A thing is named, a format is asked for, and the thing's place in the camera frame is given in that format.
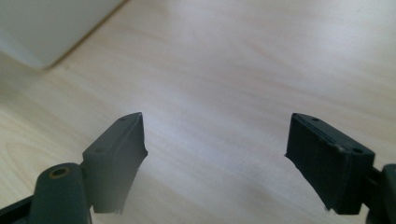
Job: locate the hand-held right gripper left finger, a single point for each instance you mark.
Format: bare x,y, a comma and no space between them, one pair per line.
112,168

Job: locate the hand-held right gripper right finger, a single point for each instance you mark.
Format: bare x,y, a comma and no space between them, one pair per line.
327,168

